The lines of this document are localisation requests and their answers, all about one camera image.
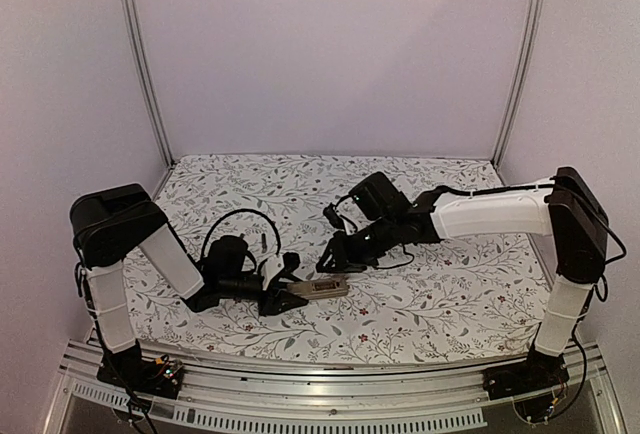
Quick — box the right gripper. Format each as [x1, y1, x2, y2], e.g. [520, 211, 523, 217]
[316, 214, 399, 273]

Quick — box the beige remote control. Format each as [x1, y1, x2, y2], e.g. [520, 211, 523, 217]
[286, 278, 349, 300]

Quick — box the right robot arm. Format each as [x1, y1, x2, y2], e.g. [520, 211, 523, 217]
[316, 167, 612, 390]

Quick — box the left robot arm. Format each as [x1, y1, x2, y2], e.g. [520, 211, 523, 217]
[69, 184, 309, 388]

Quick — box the floral tablecloth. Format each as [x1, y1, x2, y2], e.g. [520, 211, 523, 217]
[124, 154, 549, 364]

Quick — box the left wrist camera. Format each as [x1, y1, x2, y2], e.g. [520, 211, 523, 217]
[258, 252, 301, 290]

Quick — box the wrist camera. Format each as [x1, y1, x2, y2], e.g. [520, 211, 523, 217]
[323, 204, 347, 231]
[258, 252, 301, 290]

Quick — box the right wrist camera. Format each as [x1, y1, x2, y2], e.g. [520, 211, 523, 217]
[323, 204, 347, 231]

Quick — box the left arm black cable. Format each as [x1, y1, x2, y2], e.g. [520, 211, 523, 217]
[201, 208, 280, 265]

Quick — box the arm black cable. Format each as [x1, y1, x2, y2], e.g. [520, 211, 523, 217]
[549, 178, 629, 275]
[201, 208, 280, 265]

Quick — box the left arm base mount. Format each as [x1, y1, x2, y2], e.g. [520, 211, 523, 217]
[97, 353, 184, 400]

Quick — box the aluminium front rail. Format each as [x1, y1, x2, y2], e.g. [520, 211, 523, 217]
[44, 339, 629, 433]

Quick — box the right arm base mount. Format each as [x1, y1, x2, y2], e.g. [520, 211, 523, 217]
[482, 360, 570, 424]

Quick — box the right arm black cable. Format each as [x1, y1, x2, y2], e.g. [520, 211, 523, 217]
[549, 178, 629, 275]

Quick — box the left aluminium frame post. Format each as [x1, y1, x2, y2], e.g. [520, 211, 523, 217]
[121, 0, 175, 169]

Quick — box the aluminium frame post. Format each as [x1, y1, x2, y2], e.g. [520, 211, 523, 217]
[491, 0, 544, 171]
[121, 0, 175, 169]

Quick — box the right aluminium frame post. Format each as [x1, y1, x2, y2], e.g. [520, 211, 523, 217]
[491, 0, 544, 171]

